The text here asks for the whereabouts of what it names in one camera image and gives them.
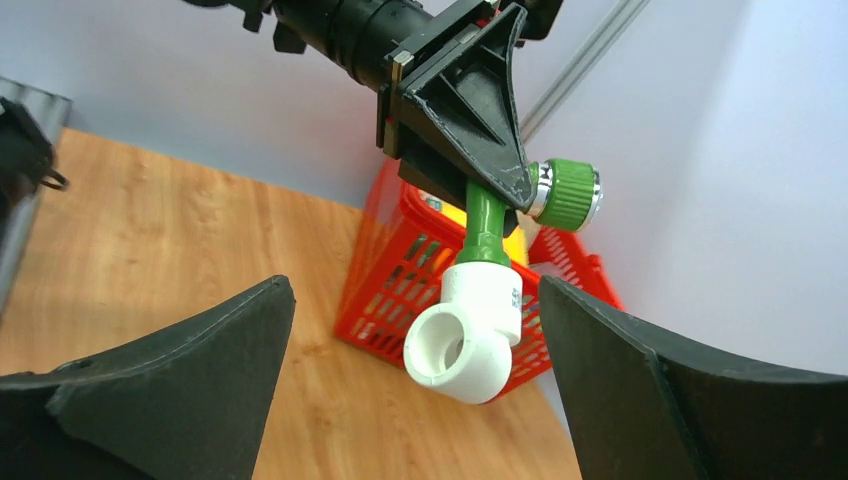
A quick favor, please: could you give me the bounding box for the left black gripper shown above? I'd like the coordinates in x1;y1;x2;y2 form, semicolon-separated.
378;1;536;212

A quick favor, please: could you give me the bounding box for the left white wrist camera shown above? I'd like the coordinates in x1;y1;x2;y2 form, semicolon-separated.
518;0;564;41

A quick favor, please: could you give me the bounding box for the yellow orange snack packet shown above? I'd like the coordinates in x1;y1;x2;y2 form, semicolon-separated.
436;201;529;267

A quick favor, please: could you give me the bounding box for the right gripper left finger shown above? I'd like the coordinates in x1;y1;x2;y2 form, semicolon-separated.
1;275;296;479

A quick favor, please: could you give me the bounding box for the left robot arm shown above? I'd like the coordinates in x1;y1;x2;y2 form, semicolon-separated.
237;1;536;212

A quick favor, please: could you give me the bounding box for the red plastic shopping basket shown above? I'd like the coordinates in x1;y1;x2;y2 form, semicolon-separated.
334;158;622;393

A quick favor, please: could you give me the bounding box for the white pipe elbow fitting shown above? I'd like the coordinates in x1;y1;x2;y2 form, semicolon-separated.
403;262;522;405

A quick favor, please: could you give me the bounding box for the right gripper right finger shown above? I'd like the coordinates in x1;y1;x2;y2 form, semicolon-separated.
539;276;847;479

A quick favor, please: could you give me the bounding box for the green water faucet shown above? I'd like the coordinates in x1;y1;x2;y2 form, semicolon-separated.
455;157;604;270

